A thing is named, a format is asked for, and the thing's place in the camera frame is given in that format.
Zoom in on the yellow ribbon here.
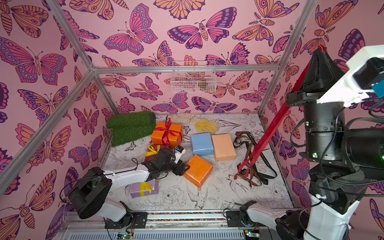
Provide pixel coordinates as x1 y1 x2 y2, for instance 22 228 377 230
139 182 153 197
144 145 161 158

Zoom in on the orange gift box front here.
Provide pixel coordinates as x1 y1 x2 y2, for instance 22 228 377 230
183 155 213 188

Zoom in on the purple gift box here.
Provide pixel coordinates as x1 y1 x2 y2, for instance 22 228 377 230
129 179 159 198

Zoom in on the light blue gift box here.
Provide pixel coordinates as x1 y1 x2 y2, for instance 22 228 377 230
191 133 214 157

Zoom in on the peach gift box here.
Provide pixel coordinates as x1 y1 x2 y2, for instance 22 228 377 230
212 134 237 162

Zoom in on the brown ribbon bow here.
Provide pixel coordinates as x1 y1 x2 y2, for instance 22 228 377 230
233 131 263 188

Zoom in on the black printed ribbon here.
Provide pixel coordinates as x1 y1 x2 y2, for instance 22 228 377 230
239 131 278 185

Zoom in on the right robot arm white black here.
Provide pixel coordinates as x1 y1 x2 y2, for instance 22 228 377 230
239 45 384 240

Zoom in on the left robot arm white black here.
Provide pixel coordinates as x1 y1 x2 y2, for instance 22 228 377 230
69 146 190 227

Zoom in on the yellow ribbon on red box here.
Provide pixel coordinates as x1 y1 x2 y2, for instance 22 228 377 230
144 145 161 158

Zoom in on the dark red gift box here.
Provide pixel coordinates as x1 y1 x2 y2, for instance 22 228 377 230
144 145 168 162

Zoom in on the large orange gift box back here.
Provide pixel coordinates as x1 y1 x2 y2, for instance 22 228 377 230
150 121 184 148

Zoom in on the white work glove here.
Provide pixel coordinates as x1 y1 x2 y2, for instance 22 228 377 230
168 113 195 125

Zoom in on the green artificial grass mat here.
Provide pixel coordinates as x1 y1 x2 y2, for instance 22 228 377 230
107 111 157 147

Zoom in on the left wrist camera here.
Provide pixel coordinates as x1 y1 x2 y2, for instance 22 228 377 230
174 146 186 164

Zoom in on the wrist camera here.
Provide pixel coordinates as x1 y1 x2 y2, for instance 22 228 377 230
174 146 186 164
317 45 384 108

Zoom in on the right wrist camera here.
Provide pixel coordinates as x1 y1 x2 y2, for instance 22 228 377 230
317 45 384 108

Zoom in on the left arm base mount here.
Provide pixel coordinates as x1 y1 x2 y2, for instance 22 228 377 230
105 201 148 230

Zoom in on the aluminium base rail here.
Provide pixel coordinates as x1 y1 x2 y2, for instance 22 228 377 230
56 210 295 240

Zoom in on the white wire basket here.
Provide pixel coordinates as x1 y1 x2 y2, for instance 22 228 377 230
170 60 217 94

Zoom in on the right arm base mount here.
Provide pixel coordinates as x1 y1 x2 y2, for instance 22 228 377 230
222 200 259 228

